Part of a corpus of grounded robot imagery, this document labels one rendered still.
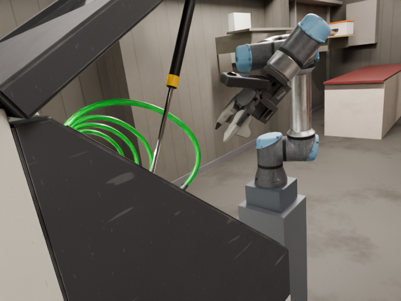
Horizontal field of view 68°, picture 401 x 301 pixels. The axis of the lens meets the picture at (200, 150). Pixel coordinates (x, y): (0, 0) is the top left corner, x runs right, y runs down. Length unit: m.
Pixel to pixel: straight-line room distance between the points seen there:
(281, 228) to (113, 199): 1.06
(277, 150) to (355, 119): 4.04
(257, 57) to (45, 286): 0.72
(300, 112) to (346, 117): 4.07
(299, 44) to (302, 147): 0.65
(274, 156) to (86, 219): 1.05
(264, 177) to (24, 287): 1.13
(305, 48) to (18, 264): 0.68
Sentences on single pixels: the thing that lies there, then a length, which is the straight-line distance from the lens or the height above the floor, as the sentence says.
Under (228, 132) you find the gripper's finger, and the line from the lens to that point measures 0.75.
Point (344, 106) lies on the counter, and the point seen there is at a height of 0.50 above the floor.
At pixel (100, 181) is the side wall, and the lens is 0.41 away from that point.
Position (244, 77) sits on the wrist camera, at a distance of 0.74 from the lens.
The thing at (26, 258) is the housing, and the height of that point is 1.30.
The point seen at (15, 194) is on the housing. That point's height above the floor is 1.38.
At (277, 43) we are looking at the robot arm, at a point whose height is 1.51.
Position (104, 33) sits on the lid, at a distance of 0.39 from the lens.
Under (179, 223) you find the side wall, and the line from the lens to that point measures 0.52.
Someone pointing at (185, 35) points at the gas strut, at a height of 1.53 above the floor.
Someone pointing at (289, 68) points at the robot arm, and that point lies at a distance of 0.76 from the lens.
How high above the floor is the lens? 1.49
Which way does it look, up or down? 17 degrees down
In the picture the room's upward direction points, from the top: 7 degrees counter-clockwise
